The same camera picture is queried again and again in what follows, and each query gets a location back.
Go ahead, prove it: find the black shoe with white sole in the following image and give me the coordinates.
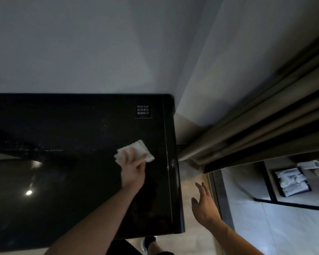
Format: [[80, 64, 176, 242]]
[[140, 236, 158, 252]]

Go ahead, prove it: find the black tray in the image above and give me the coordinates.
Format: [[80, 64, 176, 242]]
[[274, 167, 312, 198]]

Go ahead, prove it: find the white rolled towel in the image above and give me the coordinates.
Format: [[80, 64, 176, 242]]
[[297, 160, 319, 170]]

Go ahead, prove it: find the person's right forearm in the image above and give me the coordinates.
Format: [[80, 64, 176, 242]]
[[212, 220, 264, 255]]

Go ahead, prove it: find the black sticker with white print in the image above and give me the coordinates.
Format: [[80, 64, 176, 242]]
[[135, 104, 152, 119]]

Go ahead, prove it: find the white cleaning cloth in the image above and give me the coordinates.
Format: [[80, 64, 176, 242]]
[[114, 140, 155, 166]]

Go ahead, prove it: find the black metal shelf frame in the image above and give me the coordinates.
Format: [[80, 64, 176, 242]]
[[254, 160, 319, 213]]

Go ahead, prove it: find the black glass table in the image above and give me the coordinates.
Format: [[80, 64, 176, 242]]
[[0, 93, 186, 255]]

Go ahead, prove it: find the beige curtain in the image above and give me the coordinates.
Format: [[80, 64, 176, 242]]
[[175, 26, 319, 174]]

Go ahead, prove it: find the person's right hand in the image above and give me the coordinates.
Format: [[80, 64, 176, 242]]
[[191, 182, 224, 231]]

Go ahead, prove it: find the white toiletry packet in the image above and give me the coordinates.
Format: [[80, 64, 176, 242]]
[[283, 183, 309, 197], [279, 176, 306, 188], [277, 169, 300, 178]]

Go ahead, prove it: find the person's left forearm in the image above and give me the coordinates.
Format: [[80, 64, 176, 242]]
[[43, 183, 144, 255]]

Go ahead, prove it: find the person's left hand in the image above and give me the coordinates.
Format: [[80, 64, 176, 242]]
[[119, 148, 147, 190]]

